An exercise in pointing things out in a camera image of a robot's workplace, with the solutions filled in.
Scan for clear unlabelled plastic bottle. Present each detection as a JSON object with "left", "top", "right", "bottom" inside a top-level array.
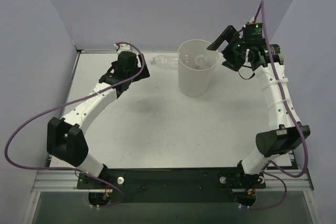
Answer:
[{"left": 150, "top": 55, "right": 179, "bottom": 70}]

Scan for red white label bottle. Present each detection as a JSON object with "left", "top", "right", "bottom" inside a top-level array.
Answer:
[{"left": 194, "top": 55, "right": 211, "bottom": 70}]

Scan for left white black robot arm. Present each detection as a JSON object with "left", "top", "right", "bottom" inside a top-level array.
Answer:
[{"left": 47, "top": 51, "right": 150, "bottom": 188}]

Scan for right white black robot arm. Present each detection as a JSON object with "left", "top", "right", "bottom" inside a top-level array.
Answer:
[{"left": 207, "top": 23, "right": 310, "bottom": 175}]

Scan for white paper bin cup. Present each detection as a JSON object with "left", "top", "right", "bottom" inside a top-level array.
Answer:
[{"left": 177, "top": 39, "right": 218, "bottom": 97}]

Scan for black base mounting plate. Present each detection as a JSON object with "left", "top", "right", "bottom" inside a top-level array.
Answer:
[{"left": 77, "top": 167, "right": 266, "bottom": 205}]

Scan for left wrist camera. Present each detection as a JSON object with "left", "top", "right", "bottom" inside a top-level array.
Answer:
[{"left": 114, "top": 43, "right": 133, "bottom": 55}]

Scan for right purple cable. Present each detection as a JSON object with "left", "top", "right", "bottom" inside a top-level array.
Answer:
[{"left": 248, "top": 0, "right": 309, "bottom": 210}]

